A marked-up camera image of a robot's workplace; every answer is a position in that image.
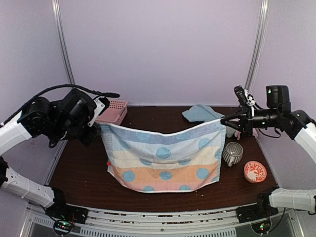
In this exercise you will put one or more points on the grey striped ceramic mug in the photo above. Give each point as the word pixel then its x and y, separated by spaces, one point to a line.
pixel 232 153

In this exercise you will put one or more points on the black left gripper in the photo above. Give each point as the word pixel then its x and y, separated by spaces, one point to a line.
pixel 87 139

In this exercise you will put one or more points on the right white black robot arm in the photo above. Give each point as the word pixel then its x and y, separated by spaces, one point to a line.
pixel 279 116

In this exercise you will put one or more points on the front aluminium rail base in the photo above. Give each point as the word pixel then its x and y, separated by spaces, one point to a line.
pixel 222 222

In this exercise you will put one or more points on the left aluminium frame post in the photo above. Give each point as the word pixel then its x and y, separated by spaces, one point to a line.
pixel 62 40

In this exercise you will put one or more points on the aluminium frame post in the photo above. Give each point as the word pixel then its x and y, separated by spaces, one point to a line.
pixel 258 45
pixel 62 40

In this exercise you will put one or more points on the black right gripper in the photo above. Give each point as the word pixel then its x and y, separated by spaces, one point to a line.
pixel 241 125

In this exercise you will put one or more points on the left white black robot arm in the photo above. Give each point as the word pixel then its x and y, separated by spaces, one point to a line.
pixel 71 118

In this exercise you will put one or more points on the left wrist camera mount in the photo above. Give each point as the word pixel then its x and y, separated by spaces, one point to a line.
pixel 102 103

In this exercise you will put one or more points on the right aluminium frame post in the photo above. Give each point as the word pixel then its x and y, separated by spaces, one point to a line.
pixel 258 45

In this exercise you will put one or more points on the pink perforated plastic basket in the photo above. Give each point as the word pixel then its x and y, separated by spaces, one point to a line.
pixel 115 113

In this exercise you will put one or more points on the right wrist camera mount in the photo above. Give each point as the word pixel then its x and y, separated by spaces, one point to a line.
pixel 246 100

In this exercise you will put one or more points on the blue polka dot striped towel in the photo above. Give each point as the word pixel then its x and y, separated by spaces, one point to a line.
pixel 152 162

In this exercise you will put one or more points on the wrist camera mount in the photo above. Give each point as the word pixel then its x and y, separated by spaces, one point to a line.
pixel 102 103
pixel 246 100

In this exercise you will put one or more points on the light blue terry towel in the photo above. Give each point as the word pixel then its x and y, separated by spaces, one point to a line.
pixel 201 113

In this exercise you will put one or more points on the orange patterned ceramic bowl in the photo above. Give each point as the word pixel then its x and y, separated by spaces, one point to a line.
pixel 254 172

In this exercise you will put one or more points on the pink cloth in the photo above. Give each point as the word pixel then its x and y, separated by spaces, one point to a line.
pixel 230 132

